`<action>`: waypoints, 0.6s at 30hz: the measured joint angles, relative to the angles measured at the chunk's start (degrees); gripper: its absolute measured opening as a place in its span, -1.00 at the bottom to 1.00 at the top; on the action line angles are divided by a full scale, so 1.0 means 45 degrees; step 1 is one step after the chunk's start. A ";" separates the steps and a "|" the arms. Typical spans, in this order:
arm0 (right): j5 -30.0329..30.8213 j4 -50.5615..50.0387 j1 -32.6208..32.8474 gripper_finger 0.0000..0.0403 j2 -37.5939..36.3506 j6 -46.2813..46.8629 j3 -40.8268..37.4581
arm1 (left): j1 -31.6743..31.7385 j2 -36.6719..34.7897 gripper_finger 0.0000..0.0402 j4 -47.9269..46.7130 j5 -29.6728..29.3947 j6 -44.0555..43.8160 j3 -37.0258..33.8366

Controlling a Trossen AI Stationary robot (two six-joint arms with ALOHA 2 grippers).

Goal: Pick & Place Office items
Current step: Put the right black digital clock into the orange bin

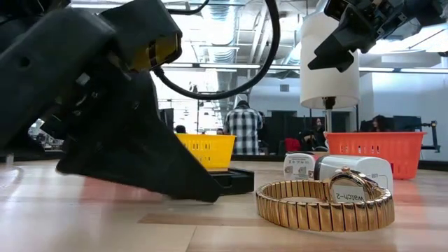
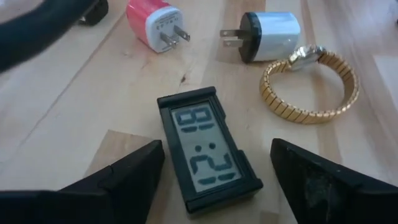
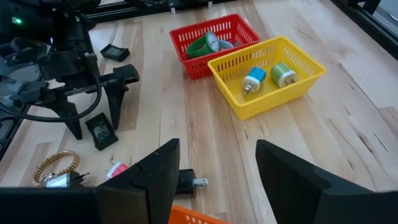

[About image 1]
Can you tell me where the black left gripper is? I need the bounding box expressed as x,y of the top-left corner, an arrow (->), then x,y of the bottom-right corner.
0,7 -> 118,150

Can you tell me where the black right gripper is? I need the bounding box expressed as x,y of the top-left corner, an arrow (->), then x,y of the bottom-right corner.
307,0 -> 421,74

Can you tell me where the large black square case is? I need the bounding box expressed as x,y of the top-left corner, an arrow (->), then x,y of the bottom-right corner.
209,167 -> 256,196

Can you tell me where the gold metal band wristwatch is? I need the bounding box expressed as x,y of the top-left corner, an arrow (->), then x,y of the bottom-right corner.
255,166 -> 396,233

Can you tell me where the white shade floor lamp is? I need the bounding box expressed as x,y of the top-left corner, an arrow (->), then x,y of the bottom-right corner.
300,12 -> 361,133

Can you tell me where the black computer monitor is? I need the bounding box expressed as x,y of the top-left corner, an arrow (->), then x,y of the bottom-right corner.
160,107 -> 175,131

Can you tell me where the yellow plastic basket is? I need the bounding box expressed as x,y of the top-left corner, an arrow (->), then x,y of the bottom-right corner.
174,133 -> 237,172

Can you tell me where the red chair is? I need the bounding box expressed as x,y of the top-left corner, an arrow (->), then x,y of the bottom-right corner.
285,137 -> 301,153

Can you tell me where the orange plastic basket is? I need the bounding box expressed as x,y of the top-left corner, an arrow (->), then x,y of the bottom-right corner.
324,131 -> 427,181

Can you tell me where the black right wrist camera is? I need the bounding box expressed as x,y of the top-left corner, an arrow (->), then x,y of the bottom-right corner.
323,0 -> 353,21

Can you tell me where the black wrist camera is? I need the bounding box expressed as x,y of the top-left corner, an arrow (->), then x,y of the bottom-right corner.
323,0 -> 353,21
99,0 -> 183,73

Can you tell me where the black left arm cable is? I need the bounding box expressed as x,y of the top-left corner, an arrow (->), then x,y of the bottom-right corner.
153,0 -> 281,102

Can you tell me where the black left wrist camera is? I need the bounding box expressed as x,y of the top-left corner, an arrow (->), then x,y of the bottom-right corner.
99,0 -> 183,73

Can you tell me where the white wall charger black end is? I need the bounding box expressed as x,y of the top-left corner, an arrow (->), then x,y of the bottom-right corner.
314,155 -> 395,202

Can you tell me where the silver ventilation duct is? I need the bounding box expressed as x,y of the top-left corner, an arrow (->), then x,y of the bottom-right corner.
201,0 -> 242,64

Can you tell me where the pink and white wall charger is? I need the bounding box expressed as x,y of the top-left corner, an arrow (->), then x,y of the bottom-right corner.
283,152 -> 318,181

